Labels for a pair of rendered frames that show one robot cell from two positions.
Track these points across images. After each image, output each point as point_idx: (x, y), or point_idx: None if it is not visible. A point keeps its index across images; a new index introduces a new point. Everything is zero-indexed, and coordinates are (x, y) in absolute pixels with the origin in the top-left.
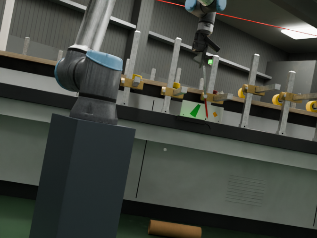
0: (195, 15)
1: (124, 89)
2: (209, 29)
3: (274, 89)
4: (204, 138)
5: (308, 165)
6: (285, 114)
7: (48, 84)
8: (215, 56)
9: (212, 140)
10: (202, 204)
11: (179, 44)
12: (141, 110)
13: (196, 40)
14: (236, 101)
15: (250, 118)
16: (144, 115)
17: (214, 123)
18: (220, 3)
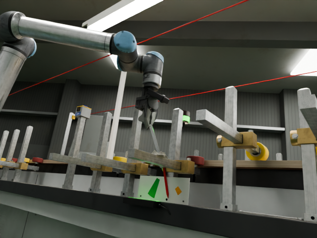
0: (134, 72)
1: (93, 173)
2: (148, 80)
3: (205, 123)
4: (171, 231)
5: None
6: (309, 172)
7: (75, 182)
8: (174, 109)
9: (182, 235)
10: None
11: (137, 110)
12: (100, 195)
13: (137, 97)
14: (241, 167)
15: (277, 194)
16: (102, 202)
17: (175, 205)
18: (118, 41)
